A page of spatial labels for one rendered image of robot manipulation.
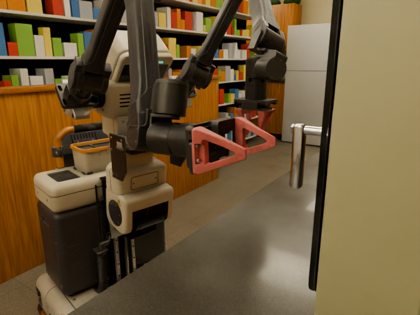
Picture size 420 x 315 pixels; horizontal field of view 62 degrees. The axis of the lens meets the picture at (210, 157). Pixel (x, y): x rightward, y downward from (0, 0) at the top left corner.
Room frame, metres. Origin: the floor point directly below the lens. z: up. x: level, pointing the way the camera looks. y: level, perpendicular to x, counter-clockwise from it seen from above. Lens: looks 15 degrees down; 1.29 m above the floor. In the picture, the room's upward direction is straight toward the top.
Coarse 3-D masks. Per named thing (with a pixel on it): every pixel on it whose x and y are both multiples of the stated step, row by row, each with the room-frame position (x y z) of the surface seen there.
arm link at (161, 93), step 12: (156, 84) 0.60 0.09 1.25; (168, 84) 0.58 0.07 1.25; (180, 84) 0.59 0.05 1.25; (156, 96) 0.59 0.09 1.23; (168, 96) 0.58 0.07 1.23; (180, 96) 0.59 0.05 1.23; (156, 108) 0.58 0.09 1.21; (168, 108) 0.57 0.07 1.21; (180, 108) 0.58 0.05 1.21; (168, 120) 0.64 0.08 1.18; (132, 132) 0.62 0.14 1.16; (144, 132) 0.61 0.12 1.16; (144, 144) 0.60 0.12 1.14
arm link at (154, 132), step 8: (152, 120) 0.60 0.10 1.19; (160, 120) 0.61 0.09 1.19; (152, 128) 0.58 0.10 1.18; (160, 128) 0.57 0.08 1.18; (168, 128) 0.56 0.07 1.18; (152, 136) 0.57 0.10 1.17; (160, 136) 0.56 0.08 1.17; (152, 144) 0.57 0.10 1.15; (160, 144) 0.56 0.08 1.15; (160, 152) 0.58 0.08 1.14; (168, 152) 0.56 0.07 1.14
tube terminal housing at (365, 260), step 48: (384, 0) 0.36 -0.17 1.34; (384, 48) 0.36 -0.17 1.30; (336, 96) 0.38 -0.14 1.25; (384, 96) 0.35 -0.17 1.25; (336, 144) 0.38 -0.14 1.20; (384, 144) 0.35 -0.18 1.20; (336, 192) 0.37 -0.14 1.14; (384, 192) 0.35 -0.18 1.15; (336, 240) 0.37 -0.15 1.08; (384, 240) 0.34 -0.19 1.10; (336, 288) 0.37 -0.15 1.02; (384, 288) 0.34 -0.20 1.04
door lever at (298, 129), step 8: (296, 128) 0.45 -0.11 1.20; (304, 128) 0.45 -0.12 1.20; (312, 128) 0.44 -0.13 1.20; (320, 128) 0.44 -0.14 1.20; (296, 136) 0.45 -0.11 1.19; (304, 136) 0.45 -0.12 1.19; (296, 144) 0.45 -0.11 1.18; (304, 144) 0.45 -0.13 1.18; (296, 152) 0.45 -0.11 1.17; (304, 152) 0.45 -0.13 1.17; (296, 160) 0.45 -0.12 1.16; (296, 168) 0.45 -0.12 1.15; (296, 176) 0.45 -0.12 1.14; (296, 184) 0.45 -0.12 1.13
